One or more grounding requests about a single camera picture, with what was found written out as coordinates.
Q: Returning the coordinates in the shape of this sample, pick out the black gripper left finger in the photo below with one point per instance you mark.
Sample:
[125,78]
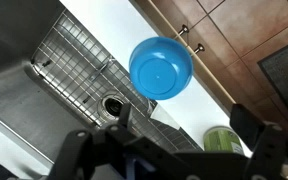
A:
[84,156]

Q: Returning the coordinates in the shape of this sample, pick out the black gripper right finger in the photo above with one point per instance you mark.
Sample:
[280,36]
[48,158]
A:
[267,150]

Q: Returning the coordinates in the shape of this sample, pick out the blue plastic bowl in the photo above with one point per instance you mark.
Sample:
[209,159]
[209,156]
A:
[160,70]

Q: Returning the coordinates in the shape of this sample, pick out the green soap pump bottle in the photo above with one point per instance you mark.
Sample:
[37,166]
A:
[222,140]

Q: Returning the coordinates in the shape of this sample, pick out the steel sink drain strainer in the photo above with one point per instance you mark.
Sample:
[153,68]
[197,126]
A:
[112,105]

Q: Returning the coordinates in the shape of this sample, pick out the dark floor mat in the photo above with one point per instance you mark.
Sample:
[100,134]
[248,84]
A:
[284,76]

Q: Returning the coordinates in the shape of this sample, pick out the stainless steel sink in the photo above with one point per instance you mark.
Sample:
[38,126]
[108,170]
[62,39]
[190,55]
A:
[17,100]

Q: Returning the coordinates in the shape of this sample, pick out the steel utensil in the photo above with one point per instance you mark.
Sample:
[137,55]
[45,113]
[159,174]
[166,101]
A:
[100,70]

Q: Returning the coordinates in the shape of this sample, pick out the metal cabinet knob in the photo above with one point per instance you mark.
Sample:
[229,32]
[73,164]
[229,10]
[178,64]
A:
[199,49]
[183,30]

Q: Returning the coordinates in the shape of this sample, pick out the wooden base cabinet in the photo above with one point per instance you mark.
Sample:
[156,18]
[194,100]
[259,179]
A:
[170,16]

